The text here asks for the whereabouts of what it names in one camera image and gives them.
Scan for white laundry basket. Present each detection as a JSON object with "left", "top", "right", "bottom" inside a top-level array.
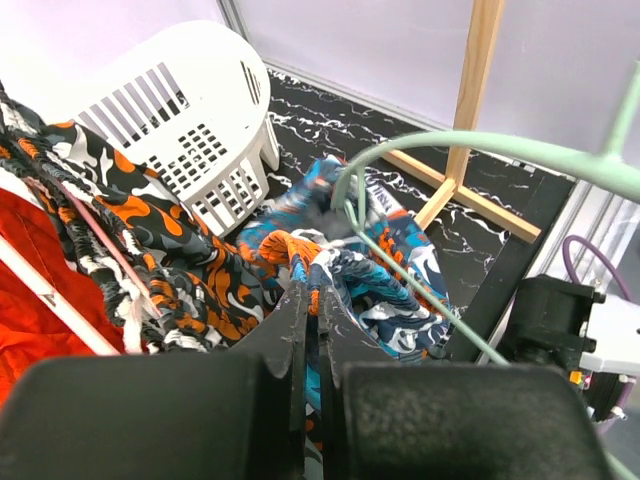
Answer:
[{"left": 67, "top": 20, "right": 280, "bottom": 236}]

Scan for black orange patterned shorts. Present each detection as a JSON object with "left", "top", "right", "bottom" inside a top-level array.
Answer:
[{"left": 1, "top": 96, "right": 284, "bottom": 353}]

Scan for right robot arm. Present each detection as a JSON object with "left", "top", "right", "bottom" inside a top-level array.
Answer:
[{"left": 497, "top": 275, "right": 639, "bottom": 424}]

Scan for blue patterned shorts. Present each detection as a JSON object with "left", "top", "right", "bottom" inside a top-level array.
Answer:
[{"left": 236, "top": 155, "right": 450, "bottom": 479}]

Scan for wooden clothes rack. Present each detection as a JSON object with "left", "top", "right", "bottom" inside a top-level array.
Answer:
[{"left": 383, "top": 0, "right": 540, "bottom": 243}]

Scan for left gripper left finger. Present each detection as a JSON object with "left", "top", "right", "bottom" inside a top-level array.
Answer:
[{"left": 227, "top": 282, "right": 306, "bottom": 479}]

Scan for thin pink hanger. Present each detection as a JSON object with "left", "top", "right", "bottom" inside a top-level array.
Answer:
[{"left": 24, "top": 173, "right": 161, "bottom": 326}]

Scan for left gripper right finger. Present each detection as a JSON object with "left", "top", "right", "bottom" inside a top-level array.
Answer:
[{"left": 318, "top": 286, "right": 395, "bottom": 479}]

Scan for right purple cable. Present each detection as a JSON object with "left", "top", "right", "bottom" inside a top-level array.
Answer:
[{"left": 562, "top": 234, "right": 636, "bottom": 436}]

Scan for mint green hanger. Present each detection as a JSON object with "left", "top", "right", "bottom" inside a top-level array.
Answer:
[{"left": 329, "top": 62, "right": 640, "bottom": 480}]

